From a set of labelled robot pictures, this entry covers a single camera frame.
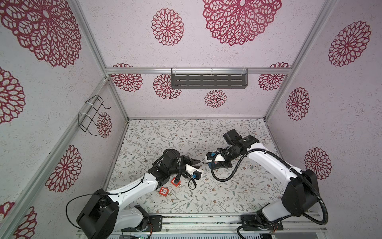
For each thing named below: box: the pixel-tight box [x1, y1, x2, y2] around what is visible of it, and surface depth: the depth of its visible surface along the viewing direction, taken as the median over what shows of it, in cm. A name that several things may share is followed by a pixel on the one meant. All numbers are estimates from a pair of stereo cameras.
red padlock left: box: [159, 186, 170, 197], surface depth 85 cm
